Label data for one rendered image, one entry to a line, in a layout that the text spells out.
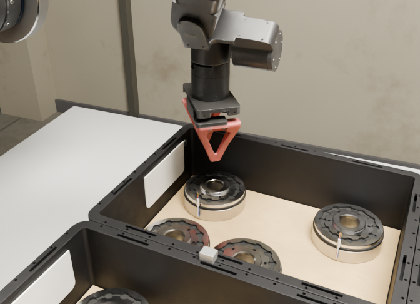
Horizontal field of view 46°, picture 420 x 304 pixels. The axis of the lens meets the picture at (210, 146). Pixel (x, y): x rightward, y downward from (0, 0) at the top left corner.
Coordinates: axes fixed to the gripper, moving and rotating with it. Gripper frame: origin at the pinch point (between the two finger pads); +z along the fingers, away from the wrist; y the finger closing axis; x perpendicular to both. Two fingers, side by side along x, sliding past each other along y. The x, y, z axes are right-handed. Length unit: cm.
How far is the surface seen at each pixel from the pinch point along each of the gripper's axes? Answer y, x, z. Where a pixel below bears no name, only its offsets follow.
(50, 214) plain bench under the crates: 20.6, 28.5, 24.0
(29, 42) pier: 211, 46, 49
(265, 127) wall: 145, -69, 82
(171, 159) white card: 2.6, 5.9, 3.2
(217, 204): -5.7, 0.2, 7.4
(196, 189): -0.7, 2.4, 7.5
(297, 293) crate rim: -31.7, -1.3, 0.3
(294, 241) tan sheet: -13.4, -9.8, 10.5
